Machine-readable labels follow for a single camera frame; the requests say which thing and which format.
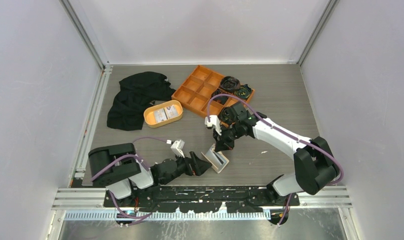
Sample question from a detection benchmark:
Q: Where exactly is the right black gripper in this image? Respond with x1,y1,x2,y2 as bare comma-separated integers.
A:
213,121,242,152

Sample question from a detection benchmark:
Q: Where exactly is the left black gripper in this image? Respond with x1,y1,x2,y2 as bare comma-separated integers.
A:
162,149,212,185

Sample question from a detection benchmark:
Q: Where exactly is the beige card holder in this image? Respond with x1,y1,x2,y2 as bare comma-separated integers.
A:
202,144,229,174

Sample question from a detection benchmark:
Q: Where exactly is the orange oval tray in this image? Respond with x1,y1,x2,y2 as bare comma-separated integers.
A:
143,100,183,128

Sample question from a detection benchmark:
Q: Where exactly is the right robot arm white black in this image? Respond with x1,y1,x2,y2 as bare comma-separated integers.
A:
205,102,344,206

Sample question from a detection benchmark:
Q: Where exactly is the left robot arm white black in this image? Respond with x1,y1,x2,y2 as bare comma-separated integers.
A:
88,139,212,207

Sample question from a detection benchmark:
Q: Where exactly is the right credit card in tray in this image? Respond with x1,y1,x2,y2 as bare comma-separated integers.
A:
164,105,179,119

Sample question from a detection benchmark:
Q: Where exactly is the credit card in tray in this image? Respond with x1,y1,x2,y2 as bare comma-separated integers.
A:
153,108,168,123
164,105,179,119

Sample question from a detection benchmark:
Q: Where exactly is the left credit card in tray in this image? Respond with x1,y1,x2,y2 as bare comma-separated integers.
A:
153,108,168,123

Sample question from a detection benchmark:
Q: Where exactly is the green yellow rolled tie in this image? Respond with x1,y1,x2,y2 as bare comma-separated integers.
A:
218,106,235,126

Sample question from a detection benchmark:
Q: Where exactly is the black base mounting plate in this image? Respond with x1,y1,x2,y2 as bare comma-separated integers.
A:
117,185,300,214

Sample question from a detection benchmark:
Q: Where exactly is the dark red rolled tie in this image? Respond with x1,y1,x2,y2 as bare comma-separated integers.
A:
211,89,228,105

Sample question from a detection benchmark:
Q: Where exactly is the green patterned rolled tie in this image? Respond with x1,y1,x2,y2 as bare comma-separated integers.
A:
234,84,253,100

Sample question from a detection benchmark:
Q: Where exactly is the orange compartment organizer box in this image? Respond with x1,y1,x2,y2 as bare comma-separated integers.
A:
172,65,255,118

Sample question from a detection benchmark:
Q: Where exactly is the dark brown rolled tie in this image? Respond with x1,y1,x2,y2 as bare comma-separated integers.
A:
219,76,241,94

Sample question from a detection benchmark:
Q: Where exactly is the black cloth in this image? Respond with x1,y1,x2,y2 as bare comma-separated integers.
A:
106,71,176,131

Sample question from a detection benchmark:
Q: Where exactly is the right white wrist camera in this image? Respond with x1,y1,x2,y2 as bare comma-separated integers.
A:
205,115,222,135

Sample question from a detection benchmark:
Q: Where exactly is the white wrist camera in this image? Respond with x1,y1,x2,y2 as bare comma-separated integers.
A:
170,139,185,158
205,115,222,135

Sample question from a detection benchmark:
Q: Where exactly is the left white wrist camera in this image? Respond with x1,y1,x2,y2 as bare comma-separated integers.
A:
170,139,185,158

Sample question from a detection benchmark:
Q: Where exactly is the aluminium front frame rail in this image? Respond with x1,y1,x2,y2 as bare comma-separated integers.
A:
51,186,353,222

